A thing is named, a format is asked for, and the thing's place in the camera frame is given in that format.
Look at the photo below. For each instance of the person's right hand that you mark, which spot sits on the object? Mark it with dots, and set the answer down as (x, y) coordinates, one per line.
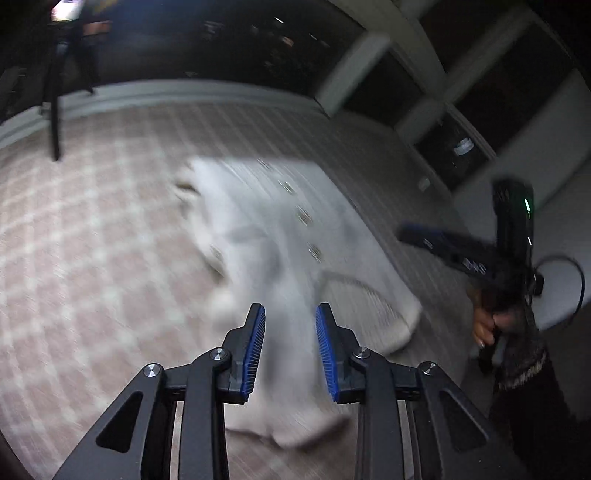
(482, 318)

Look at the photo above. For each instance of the black tripod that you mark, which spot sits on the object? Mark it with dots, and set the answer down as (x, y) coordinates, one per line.
(55, 129)

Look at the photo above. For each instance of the white window frame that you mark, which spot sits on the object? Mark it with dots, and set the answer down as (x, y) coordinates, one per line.
(364, 60)

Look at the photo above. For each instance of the pink plaid rug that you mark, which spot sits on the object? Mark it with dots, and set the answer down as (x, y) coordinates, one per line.
(92, 230)

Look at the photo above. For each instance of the cream knit sweater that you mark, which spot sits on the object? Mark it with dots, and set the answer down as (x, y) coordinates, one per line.
(258, 230)

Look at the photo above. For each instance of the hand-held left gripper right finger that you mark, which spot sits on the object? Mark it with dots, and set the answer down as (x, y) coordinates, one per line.
(325, 355)

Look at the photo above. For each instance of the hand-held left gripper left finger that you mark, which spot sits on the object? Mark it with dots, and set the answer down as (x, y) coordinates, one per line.
(256, 350)

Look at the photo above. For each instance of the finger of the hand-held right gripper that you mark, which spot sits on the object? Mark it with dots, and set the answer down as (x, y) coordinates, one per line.
(443, 242)

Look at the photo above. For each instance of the person's right forearm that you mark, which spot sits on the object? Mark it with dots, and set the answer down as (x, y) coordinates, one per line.
(531, 392)

